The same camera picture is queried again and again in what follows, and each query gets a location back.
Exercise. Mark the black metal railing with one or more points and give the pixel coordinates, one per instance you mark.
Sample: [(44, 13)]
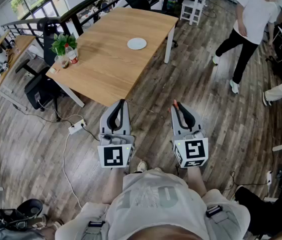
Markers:
[(75, 25)]

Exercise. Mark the small white object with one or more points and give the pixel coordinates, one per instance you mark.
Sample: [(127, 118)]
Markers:
[(53, 70)]

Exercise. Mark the white power strip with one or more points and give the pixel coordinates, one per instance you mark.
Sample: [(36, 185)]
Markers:
[(269, 177), (77, 126)]

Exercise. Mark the wooden table with white legs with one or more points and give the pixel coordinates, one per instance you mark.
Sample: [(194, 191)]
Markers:
[(106, 66)]

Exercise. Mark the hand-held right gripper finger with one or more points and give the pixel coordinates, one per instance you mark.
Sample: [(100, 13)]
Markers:
[(177, 129), (198, 124)]

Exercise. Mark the white plate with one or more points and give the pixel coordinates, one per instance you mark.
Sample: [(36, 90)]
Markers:
[(137, 44)]

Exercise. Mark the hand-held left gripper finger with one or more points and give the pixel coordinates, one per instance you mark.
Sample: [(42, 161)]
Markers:
[(126, 124), (104, 124)]

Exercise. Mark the person's right forearm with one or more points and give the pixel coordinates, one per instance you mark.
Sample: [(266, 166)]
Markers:
[(196, 181)]

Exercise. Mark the person's light shoe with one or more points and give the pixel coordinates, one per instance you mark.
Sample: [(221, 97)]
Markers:
[(142, 166)]

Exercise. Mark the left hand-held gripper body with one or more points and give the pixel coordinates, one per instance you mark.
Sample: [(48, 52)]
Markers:
[(113, 156)]

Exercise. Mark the black bag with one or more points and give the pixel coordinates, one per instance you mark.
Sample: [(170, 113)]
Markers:
[(268, 209)]

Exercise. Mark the black padded office chair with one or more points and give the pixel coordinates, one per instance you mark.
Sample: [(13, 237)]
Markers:
[(41, 89)]

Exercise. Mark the red label plastic bottle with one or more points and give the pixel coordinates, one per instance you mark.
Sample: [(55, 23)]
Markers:
[(73, 56)]

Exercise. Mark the wooden side desk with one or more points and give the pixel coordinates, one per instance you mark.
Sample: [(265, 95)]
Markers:
[(21, 44)]

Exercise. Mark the clear glass jar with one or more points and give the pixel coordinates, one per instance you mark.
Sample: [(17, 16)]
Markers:
[(63, 63)]

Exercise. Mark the person's light printed shirt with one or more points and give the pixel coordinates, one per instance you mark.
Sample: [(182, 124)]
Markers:
[(156, 204)]

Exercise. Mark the black headset gear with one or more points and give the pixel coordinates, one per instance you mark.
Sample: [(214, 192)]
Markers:
[(31, 206)]

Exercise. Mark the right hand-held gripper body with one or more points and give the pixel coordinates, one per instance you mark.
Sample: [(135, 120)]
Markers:
[(193, 150)]

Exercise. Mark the person's left forearm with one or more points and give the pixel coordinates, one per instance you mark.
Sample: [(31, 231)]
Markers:
[(113, 184)]

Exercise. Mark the green potted plant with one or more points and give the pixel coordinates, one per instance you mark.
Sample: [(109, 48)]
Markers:
[(63, 42)]

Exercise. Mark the white stool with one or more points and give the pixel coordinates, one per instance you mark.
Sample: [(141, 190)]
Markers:
[(188, 2)]

